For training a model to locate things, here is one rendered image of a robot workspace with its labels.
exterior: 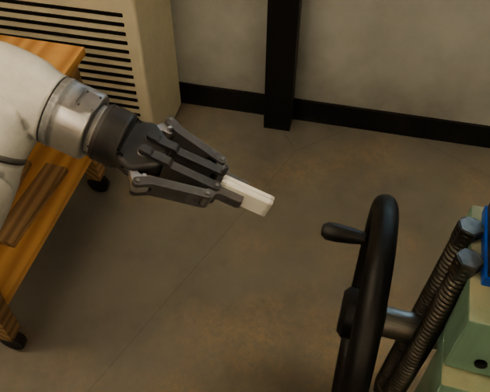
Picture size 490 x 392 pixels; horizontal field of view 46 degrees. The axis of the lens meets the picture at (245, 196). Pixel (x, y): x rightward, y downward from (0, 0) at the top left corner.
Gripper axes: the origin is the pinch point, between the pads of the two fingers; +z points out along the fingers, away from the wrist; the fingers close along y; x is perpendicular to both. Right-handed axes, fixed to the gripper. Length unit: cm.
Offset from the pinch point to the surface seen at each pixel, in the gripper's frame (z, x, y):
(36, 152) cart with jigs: -54, 90, 57
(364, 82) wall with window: 31, 57, 115
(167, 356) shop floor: 6, 88, 13
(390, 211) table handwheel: 13.2, -14.8, -6.1
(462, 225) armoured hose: 18.6, -19.4, -8.4
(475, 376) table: 26.1, -11.2, -18.3
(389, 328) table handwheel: 20.1, -3.9, -12.3
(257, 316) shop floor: 24, 81, 31
